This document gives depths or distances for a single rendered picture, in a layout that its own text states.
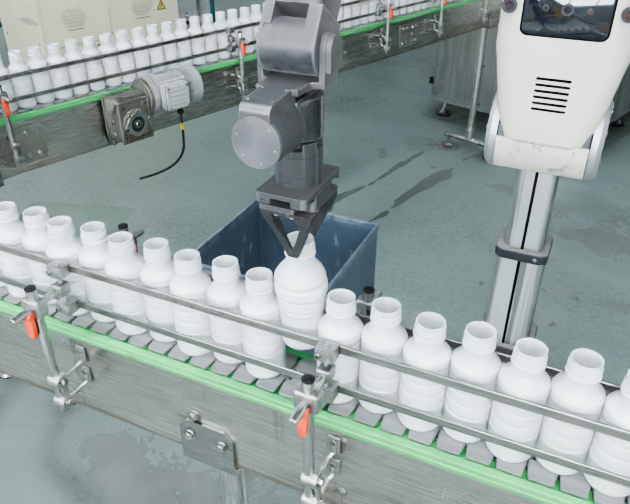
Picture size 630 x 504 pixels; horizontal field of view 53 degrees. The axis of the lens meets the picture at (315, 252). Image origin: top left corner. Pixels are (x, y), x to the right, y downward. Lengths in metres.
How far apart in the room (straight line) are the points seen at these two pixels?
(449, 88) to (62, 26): 2.69
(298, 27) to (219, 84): 1.83
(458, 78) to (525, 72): 3.58
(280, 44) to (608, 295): 2.57
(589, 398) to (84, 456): 1.78
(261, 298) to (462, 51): 4.02
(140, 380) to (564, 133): 0.85
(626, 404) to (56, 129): 1.82
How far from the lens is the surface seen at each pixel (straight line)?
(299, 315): 0.83
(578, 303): 3.00
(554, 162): 1.28
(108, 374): 1.11
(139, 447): 2.25
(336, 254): 1.50
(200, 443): 1.07
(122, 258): 0.98
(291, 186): 0.73
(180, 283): 0.92
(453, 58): 4.80
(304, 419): 0.80
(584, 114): 1.24
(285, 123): 0.65
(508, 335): 1.53
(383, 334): 0.81
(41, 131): 2.15
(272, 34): 0.69
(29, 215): 1.12
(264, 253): 1.60
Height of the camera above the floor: 1.64
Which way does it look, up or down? 32 degrees down
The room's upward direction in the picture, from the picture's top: straight up
